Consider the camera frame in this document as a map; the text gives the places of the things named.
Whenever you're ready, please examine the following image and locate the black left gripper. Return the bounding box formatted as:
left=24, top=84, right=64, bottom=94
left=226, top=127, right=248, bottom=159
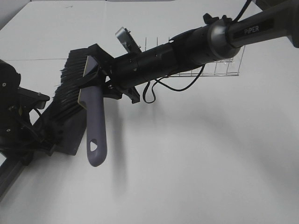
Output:
left=0, top=60, right=63, bottom=158

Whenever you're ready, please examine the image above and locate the purple hand brush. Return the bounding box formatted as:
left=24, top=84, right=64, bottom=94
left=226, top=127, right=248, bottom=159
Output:
left=53, top=48, right=107, bottom=167

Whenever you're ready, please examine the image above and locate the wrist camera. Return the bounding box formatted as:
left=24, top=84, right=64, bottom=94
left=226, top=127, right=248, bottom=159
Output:
left=115, top=27, right=142, bottom=54
left=18, top=87, right=50, bottom=110

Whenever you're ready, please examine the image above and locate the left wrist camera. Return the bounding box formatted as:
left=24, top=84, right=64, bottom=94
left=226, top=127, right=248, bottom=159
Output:
left=18, top=87, right=50, bottom=110

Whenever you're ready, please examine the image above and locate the chrome wire rack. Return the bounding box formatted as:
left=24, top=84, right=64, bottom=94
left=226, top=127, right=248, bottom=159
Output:
left=141, top=36, right=246, bottom=77

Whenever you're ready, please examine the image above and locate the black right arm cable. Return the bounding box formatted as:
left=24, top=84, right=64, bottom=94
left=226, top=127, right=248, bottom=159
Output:
left=142, top=63, right=206, bottom=105

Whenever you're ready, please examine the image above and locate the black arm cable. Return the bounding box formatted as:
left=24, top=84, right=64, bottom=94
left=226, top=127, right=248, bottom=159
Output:
left=142, top=63, right=206, bottom=105
left=18, top=107, right=47, bottom=150

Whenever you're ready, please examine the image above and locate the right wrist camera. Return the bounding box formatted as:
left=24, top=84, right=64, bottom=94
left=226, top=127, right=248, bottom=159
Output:
left=115, top=27, right=142, bottom=54

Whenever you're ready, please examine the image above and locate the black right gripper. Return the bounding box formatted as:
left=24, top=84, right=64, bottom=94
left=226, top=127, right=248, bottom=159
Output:
left=88, top=43, right=179, bottom=104

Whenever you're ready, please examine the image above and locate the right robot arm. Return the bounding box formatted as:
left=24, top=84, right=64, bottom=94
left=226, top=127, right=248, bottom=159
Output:
left=89, top=0, right=299, bottom=100

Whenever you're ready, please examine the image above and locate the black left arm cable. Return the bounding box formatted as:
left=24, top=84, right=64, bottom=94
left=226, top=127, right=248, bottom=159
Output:
left=18, top=107, right=47, bottom=150

